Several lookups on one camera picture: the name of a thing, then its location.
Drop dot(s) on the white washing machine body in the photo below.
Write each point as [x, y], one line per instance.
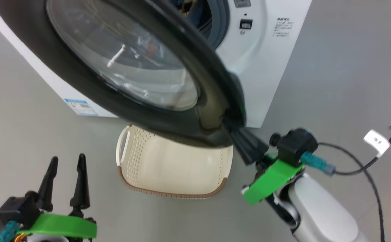
[266, 84]

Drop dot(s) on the cream perforated laundry basket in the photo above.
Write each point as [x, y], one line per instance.
[168, 168]

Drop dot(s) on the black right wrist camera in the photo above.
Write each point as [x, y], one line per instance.
[296, 144]

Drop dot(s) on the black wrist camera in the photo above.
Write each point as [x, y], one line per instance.
[296, 144]
[17, 208]

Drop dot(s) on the blue energy label sticker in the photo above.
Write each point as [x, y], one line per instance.
[81, 107]

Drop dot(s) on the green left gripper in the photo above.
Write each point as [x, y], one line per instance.
[64, 225]

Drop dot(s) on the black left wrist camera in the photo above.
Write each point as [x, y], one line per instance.
[17, 208]

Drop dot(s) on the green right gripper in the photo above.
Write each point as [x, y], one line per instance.
[269, 179]

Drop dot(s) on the grey warning sticker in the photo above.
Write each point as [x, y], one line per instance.
[242, 3]

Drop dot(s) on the black door latch socket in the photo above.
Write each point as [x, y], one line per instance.
[246, 24]

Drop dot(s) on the black round washer door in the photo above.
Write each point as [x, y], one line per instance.
[81, 90]

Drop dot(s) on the blue and cream garment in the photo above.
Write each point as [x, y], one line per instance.
[195, 8]

